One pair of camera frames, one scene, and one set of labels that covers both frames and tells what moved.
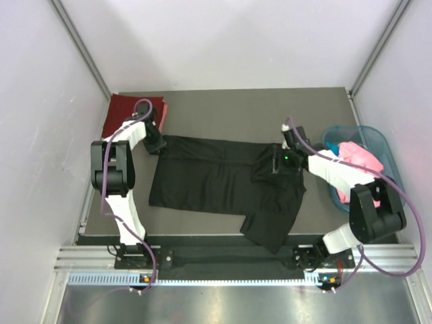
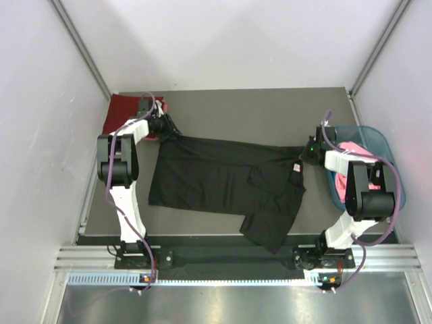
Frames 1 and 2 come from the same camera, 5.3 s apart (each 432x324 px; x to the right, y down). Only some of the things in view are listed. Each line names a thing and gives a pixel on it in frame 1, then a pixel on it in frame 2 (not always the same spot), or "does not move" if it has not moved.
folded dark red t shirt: x=122 y=106 does not move
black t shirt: x=229 y=178 does not move
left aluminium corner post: x=81 y=46 does not move
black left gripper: x=160 y=144 to x=169 y=125
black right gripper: x=283 y=151 to x=304 y=155
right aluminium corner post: x=358 y=84 does not move
